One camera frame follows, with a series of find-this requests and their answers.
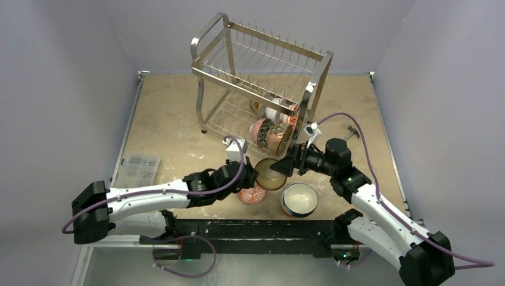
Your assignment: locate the red geometric patterned bowl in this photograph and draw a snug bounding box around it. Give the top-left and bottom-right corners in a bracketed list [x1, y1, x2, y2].
[236, 185, 268, 206]

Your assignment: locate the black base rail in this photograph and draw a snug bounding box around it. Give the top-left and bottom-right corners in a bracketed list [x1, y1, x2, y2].
[139, 219, 367, 263]

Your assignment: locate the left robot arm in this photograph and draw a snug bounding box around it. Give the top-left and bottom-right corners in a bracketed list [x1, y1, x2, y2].
[61, 161, 258, 245]

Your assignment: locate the steel two-tier dish rack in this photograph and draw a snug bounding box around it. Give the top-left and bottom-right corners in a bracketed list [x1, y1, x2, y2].
[191, 12, 333, 157]

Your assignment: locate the clear plastic screw box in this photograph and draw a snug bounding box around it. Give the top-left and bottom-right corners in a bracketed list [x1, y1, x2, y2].
[111, 153, 161, 188]

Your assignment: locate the white blue-rimmed bowl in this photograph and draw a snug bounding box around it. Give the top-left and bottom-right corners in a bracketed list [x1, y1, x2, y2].
[280, 182, 319, 218]

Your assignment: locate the aluminium frame rail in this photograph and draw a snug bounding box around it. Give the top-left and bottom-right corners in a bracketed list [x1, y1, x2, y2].
[74, 214, 421, 248]

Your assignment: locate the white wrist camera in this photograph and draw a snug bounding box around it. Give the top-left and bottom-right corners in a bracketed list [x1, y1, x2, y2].
[303, 122, 322, 148]
[223, 138, 248, 162]

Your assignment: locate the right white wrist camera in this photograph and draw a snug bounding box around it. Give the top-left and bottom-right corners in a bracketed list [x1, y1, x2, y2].
[303, 122, 322, 148]

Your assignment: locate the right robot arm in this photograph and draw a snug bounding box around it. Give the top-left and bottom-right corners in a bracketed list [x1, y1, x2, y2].
[270, 138, 456, 285]

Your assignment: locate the orange patterned bowl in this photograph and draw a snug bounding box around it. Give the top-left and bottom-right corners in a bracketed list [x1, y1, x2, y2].
[285, 103, 299, 126]

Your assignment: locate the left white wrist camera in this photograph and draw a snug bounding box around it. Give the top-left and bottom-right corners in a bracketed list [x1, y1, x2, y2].
[223, 138, 248, 162]

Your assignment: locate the brown glazed bowl stack top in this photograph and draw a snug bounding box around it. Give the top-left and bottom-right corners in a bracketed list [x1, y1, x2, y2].
[266, 123, 293, 156]

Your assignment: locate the small black hammer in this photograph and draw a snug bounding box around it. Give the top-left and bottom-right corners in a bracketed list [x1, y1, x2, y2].
[343, 125, 361, 141]

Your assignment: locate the black leaf patterned bowl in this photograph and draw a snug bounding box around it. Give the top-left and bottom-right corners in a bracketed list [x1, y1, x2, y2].
[249, 118, 273, 148]

